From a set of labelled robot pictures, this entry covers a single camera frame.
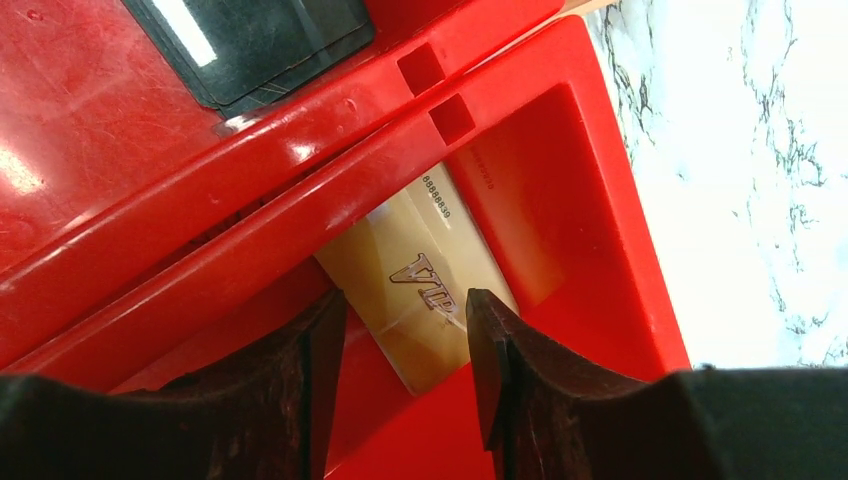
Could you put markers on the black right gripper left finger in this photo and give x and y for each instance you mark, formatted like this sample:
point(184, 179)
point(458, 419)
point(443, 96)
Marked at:
point(263, 412)

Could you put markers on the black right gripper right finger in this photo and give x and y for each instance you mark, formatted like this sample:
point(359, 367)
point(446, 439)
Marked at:
point(547, 412)

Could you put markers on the gold VIP card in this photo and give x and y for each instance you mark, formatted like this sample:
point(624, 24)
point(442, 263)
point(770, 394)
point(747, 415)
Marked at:
point(406, 268)

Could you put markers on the red plastic bin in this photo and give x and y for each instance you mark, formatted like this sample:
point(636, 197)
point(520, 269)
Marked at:
point(108, 163)
point(532, 145)

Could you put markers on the black card in red bin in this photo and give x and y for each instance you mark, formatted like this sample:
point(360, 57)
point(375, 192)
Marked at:
point(236, 56)

